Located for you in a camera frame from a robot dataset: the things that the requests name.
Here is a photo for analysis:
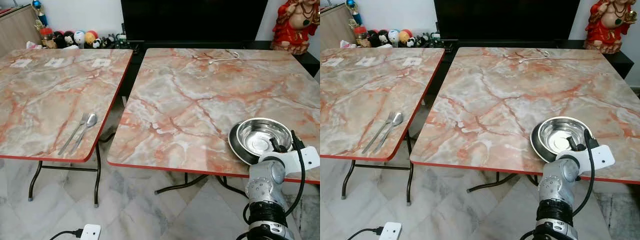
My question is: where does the silver metal spoon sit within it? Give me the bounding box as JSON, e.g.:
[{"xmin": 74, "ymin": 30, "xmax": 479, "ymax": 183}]
[
  {"xmin": 69, "ymin": 113, "xmax": 99, "ymax": 155},
  {"xmin": 373, "ymin": 112, "xmax": 404, "ymax": 154}
]

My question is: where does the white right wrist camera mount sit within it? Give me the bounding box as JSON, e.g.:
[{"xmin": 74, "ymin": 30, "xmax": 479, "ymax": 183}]
[
  {"xmin": 258, "ymin": 145, "xmax": 321, "ymax": 176},
  {"xmin": 553, "ymin": 144, "xmax": 616, "ymax": 175}
]

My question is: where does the large marble folding table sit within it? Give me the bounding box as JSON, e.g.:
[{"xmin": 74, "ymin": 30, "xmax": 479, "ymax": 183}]
[
  {"xmin": 106, "ymin": 47, "xmax": 321, "ymax": 199},
  {"xmin": 409, "ymin": 46, "xmax": 640, "ymax": 194}
]

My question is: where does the black round plush toy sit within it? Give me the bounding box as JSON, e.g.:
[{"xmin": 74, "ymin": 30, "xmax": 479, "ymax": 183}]
[
  {"xmin": 53, "ymin": 30, "xmax": 76, "ymax": 49},
  {"xmin": 367, "ymin": 29, "xmax": 391, "ymax": 48}
]

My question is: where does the light wooden cabinet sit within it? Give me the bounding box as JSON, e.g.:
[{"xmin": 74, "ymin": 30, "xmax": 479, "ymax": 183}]
[
  {"xmin": 320, "ymin": 3, "xmax": 357, "ymax": 51},
  {"xmin": 0, "ymin": 4, "xmax": 44, "ymax": 57}
]

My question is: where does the stainless steel bowl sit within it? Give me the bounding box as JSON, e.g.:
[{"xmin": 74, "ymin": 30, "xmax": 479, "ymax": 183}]
[
  {"xmin": 530, "ymin": 116, "xmax": 594, "ymax": 164},
  {"xmin": 228, "ymin": 117, "xmax": 295, "ymax": 166}
]

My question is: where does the red laughing Buddha statue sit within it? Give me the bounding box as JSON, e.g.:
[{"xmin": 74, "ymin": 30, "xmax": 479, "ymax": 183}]
[
  {"xmin": 270, "ymin": 0, "xmax": 321, "ymax": 55},
  {"xmin": 583, "ymin": 0, "xmax": 639, "ymax": 55}
]

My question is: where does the thin white cable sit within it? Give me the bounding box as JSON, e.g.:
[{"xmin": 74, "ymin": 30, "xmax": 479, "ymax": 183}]
[
  {"xmin": 518, "ymin": 50, "xmax": 551, "ymax": 64},
  {"xmin": 207, "ymin": 50, "xmax": 241, "ymax": 65}
]

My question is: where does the small marble folding table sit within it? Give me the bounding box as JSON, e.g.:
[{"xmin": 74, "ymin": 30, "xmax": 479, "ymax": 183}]
[
  {"xmin": 0, "ymin": 47, "xmax": 135, "ymax": 209},
  {"xmin": 320, "ymin": 46, "xmax": 446, "ymax": 206}
]

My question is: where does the silver metal fork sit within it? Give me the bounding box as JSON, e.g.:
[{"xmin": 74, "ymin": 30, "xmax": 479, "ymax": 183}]
[
  {"xmin": 58, "ymin": 112, "xmax": 90, "ymax": 156},
  {"xmin": 361, "ymin": 111, "xmax": 397, "ymax": 154}
]

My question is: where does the blue and gold figurine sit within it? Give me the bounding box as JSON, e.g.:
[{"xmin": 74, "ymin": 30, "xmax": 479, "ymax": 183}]
[
  {"xmin": 32, "ymin": 0, "xmax": 49, "ymax": 29},
  {"xmin": 345, "ymin": 0, "xmax": 362, "ymax": 28}
]

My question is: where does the black television screen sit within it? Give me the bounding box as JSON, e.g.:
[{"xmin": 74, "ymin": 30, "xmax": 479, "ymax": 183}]
[
  {"xmin": 433, "ymin": 0, "xmax": 581, "ymax": 42},
  {"xmin": 120, "ymin": 0, "xmax": 270, "ymax": 44}
]

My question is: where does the dark green toy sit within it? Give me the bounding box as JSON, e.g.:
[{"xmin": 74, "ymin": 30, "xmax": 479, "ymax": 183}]
[
  {"xmin": 102, "ymin": 32, "xmax": 127, "ymax": 49},
  {"xmin": 417, "ymin": 31, "xmax": 442, "ymax": 48}
]

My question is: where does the red lidded jar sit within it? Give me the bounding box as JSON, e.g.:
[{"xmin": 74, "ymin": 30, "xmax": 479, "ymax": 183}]
[
  {"xmin": 39, "ymin": 27, "xmax": 56, "ymax": 50},
  {"xmin": 353, "ymin": 25, "xmax": 369, "ymax": 49}
]

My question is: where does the black plug with cable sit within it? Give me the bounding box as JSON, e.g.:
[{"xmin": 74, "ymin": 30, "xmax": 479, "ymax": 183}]
[
  {"xmin": 347, "ymin": 226, "xmax": 385, "ymax": 240},
  {"xmin": 48, "ymin": 228, "xmax": 84, "ymax": 240}
]

